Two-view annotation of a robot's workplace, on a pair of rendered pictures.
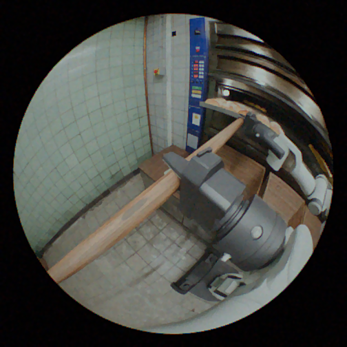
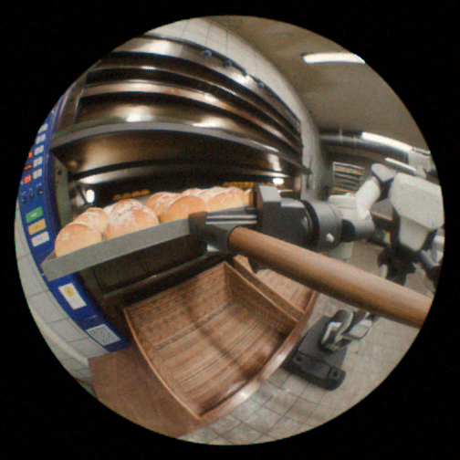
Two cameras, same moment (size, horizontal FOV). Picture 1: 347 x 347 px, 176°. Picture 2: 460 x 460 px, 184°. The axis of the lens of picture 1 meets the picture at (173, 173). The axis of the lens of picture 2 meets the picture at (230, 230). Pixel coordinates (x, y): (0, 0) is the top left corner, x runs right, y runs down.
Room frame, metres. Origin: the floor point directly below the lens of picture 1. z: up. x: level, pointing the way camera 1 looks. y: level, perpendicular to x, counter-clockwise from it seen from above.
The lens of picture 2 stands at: (0.44, -0.16, 1.26)
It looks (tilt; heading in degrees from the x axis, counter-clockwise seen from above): 21 degrees down; 274
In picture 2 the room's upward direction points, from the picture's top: straight up
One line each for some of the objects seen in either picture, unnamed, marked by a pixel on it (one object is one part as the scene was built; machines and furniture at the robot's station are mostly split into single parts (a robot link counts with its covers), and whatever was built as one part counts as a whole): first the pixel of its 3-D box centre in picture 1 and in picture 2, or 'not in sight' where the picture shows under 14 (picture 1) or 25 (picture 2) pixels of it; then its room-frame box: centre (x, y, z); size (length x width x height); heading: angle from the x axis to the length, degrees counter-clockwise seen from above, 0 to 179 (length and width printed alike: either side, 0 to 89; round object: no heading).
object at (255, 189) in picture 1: (224, 179); (215, 336); (0.51, -0.38, 0.72); 0.56 x 0.49 x 0.28; 48
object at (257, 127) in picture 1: (256, 130); (291, 228); (0.36, -0.33, 1.19); 0.12 x 0.10 x 0.13; 13
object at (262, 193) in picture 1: (280, 217); (287, 270); (0.10, -0.83, 0.72); 0.56 x 0.49 x 0.28; 48
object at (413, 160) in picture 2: not in sight; (418, 163); (-0.25, -0.34, 1.47); 0.10 x 0.07 x 0.09; 108
